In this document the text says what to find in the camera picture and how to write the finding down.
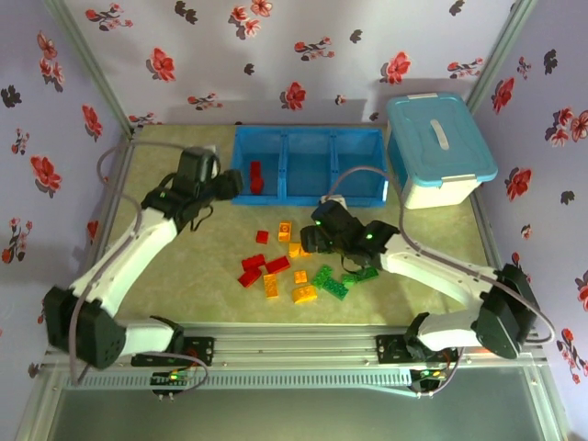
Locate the aluminium table side rail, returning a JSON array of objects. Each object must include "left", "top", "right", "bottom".
[
  {"left": 472, "top": 190, "right": 506, "bottom": 277},
  {"left": 75, "top": 132, "right": 141, "bottom": 334}
]

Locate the grey right arm cable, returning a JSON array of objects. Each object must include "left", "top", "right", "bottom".
[{"left": 328, "top": 164, "right": 557, "bottom": 345}]

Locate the thin grey base cable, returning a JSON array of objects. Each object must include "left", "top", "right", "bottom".
[
  {"left": 411, "top": 348, "right": 463, "bottom": 399},
  {"left": 169, "top": 351, "right": 210, "bottom": 394}
]

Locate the small green circuit board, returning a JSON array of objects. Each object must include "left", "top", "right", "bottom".
[
  {"left": 413, "top": 367, "right": 449, "bottom": 383},
  {"left": 151, "top": 371, "right": 192, "bottom": 385}
]

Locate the wide aluminium mounting rail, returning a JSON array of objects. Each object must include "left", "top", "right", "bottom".
[{"left": 43, "top": 323, "right": 550, "bottom": 368}]

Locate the curved orange lego brick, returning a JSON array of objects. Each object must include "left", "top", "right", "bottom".
[{"left": 291, "top": 284, "right": 319, "bottom": 305}]

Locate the white storage box blue lid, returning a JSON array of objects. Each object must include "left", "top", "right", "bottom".
[{"left": 384, "top": 93, "right": 500, "bottom": 211}]

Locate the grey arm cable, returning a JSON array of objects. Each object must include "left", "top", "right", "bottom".
[
  {"left": 328, "top": 164, "right": 557, "bottom": 345},
  {"left": 68, "top": 140, "right": 217, "bottom": 387}
]

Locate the aluminium frame post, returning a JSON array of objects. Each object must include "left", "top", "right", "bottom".
[
  {"left": 466, "top": 0, "right": 537, "bottom": 109},
  {"left": 43, "top": 0, "right": 139, "bottom": 137}
]

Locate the grey left arm cable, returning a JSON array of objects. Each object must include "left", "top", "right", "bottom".
[{"left": 68, "top": 140, "right": 217, "bottom": 387}]

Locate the grey slotted cable duct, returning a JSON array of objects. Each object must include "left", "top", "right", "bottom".
[{"left": 59, "top": 368, "right": 414, "bottom": 391}]

